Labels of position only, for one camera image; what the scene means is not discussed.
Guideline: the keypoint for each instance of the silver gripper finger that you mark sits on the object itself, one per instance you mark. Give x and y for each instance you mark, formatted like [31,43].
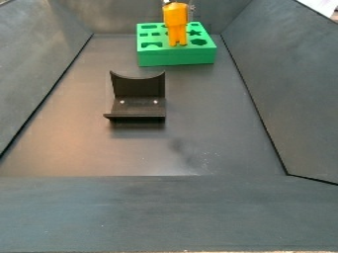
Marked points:
[192,6]

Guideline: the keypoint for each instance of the yellow three-prong object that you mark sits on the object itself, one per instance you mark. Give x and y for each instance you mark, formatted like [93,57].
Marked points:
[176,20]

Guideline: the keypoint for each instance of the black curved fixture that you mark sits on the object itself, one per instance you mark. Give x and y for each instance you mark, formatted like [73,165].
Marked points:
[140,97]

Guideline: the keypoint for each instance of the green shape-sorter block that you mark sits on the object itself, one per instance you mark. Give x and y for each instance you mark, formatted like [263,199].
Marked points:
[157,53]

